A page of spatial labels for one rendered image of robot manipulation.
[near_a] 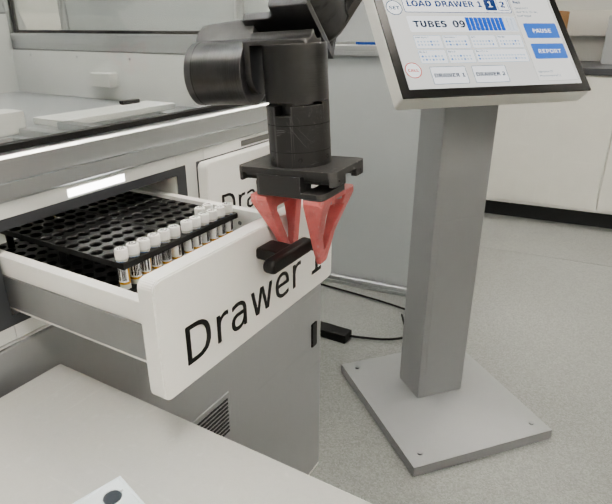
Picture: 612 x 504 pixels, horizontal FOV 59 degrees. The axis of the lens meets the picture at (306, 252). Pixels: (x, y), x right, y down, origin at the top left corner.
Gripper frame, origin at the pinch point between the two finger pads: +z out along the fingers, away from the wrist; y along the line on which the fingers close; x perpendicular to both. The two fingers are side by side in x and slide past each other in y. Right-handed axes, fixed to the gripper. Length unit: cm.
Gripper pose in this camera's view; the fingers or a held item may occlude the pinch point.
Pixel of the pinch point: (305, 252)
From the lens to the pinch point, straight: 53.9
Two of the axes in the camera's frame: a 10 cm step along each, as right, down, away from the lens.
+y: -8.7, -1.4, 4.8
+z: 0.5, 9.3, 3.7
